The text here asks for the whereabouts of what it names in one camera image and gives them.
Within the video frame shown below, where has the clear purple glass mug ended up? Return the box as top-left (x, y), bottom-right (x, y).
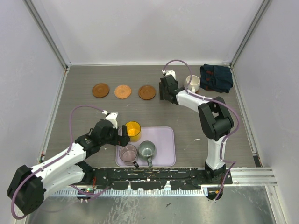
top-left (118, 144), bottom-right (139, 168)

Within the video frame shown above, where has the dark blue folded cloth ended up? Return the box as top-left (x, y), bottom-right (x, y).
top-left (199, 64), bottom-right (233, 93)

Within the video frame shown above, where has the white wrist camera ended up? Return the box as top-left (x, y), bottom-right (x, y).
top-left (102, 110), bottom-right (118, 129)
top-left (162, 70), bottom-right (176, 80)

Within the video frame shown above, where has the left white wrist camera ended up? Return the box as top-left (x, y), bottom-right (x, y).
top-left (102, 110), bottom-right (118, 129)

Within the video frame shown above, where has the grey green ceramic mug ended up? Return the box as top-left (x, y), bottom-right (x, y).
top-left (138, 140), bottom-right (157, 168)

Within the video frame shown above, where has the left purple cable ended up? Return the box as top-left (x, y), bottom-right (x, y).
top-left (10, 105), bottom-right (110, 220)

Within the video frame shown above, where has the slotted white cable duct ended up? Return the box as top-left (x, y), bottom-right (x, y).
top-left (51, 186), bottom-right (208, 197)

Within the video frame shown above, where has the front aluminium rail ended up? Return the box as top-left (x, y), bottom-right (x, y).
top-left (225, 168), bottom-right (278, 186)

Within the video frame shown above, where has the white ceramic mug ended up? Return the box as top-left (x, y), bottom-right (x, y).
top-left (183, 75), bottom-right (200, 93)

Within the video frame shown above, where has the wooden coaster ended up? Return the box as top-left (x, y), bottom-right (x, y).
top-left (138, 85), bottom-right (156, 100)
top-left (92, 83), bottom-right (110, 98)

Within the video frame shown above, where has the woven rattan coaster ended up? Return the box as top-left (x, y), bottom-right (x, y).
top-left (114, 84), bottom-right (131, 99)

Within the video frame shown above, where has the lavender plastic tray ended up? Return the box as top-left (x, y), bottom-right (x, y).
top-left (129, 126), bottom-right (176, 167)

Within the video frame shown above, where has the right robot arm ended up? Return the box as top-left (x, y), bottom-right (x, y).
top-left (159, 75), bottom-right (234, 184)

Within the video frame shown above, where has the right aluminium frame post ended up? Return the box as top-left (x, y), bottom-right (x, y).
top-left (230, 0), bottom-right (272, 67)

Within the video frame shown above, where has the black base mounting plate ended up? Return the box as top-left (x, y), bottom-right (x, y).
top-left (75, 168), bottom-right (223, 190)

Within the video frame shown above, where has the aluminium frame post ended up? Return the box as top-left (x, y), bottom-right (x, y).
top-left (230, 0), bottom-right (272, 67)
top-left (23, 0), bottom-right (69, 70)

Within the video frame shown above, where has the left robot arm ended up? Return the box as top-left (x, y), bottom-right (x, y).
top-left (7, 119), bottom-right (130, 219)

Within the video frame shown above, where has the yellow glass mug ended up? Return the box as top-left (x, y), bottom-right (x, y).
top-left (126, 121), bottom-right (141, 142)

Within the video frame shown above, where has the left aluminium frame post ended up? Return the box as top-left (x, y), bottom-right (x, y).
top-left (23, 0), bottom-right (69, 70)

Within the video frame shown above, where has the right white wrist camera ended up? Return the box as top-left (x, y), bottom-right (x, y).
top-left (162, 70), bottom-right (176, 80)

